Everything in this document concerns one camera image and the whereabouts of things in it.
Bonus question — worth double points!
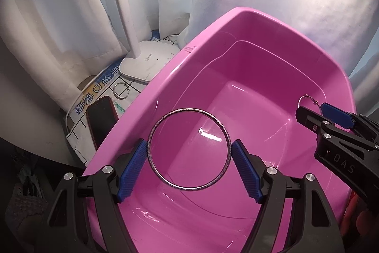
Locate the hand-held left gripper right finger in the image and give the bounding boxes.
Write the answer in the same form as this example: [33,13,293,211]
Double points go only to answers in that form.
[232,140,344,253]

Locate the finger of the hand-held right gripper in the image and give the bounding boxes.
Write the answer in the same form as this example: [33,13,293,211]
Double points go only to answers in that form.
[321,103,379,147]
[296,106,379,206]

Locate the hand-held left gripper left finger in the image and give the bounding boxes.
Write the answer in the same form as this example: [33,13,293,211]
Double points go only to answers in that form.
[47,139,148,253]

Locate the small metal key ring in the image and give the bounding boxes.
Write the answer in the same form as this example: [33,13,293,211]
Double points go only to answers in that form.
[298,95,323,108]

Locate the pink plastic basin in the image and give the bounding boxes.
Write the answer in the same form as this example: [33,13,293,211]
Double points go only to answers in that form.
[82,7,354,253]

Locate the silver bangle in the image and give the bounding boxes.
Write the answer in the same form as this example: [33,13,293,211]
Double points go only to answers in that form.
[147,107,232,191]

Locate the phone with red case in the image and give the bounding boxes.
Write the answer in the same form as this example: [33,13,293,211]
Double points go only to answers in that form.
[86,95,119,150]

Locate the white desk lamp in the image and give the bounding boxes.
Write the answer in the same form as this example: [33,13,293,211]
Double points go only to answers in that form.
[108,0,182,84]

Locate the grey knitted cloth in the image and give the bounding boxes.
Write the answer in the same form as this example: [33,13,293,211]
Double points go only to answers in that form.
[4,182,49,244]

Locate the white curtain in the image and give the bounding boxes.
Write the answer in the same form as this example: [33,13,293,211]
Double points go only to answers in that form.
[0,0,379,135]

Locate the metal binder ring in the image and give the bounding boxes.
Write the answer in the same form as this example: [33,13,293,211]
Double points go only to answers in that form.
[113,82,129,100]

